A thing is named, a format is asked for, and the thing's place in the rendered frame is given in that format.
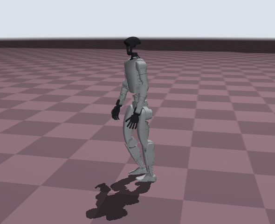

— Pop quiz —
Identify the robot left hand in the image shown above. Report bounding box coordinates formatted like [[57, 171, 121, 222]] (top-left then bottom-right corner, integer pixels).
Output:
[[125, 107, 141, 129]]

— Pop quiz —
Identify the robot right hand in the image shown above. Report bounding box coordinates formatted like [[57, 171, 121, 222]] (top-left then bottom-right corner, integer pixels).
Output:
[[111, 99, 122, 120]]

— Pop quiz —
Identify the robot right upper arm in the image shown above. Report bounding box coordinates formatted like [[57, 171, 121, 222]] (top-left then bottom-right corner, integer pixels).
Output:
[[123, 61, 128, 88]]

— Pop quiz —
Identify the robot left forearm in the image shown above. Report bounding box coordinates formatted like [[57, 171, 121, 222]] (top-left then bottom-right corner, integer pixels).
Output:
[[135, 84, 147, 114]]

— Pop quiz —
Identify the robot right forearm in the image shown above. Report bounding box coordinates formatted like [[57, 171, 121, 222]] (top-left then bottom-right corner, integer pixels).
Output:
[[118, 85, 129, 105]]

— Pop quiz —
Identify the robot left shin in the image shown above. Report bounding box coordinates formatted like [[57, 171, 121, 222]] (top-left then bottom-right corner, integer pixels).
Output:
[[142, 143, 155, 177]]

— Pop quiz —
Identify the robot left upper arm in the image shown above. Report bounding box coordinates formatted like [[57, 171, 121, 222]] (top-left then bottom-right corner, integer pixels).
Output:
[[136, 61, 149, 91]]

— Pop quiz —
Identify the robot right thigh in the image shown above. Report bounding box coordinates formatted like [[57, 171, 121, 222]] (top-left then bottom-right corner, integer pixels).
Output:
[[123, 105, 137, 147]]

